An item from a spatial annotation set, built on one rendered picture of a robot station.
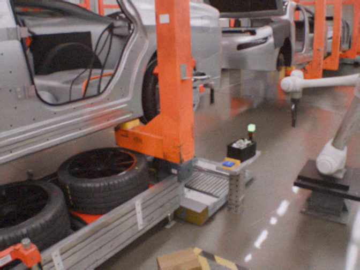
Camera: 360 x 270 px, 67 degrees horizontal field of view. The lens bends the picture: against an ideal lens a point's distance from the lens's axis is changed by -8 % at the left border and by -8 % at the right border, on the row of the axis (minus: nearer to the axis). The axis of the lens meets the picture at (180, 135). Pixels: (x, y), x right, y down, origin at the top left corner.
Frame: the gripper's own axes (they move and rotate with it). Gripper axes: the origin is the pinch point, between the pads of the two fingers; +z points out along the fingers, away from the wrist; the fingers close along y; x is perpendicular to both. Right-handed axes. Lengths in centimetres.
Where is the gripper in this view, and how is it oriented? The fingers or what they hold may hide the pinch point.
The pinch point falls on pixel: (293, 122)
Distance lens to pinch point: 245.0
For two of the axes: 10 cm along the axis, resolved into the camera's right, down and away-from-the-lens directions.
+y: 6.3, -2.4, 7.3
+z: 0.3, 9.6, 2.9
